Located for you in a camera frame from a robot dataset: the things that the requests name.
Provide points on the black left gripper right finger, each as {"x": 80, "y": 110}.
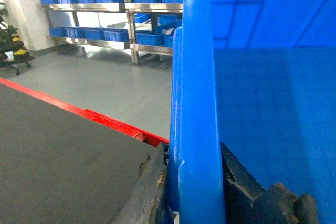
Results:
{"x": 246, "y": 201}

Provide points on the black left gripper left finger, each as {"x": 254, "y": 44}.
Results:
{"x": 148, "y": 201}

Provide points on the large blue plastic crate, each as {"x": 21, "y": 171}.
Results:
{"x": 259, "y": 77}

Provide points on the blue bin lower shelf left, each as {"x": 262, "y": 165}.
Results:
{"x": 91, "y": 33}

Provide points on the stainless steel shelf rack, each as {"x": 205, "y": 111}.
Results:
{"x": 144, "y": 25}

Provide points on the black office chair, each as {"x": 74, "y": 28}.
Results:
{"x": 13, "y": 50}

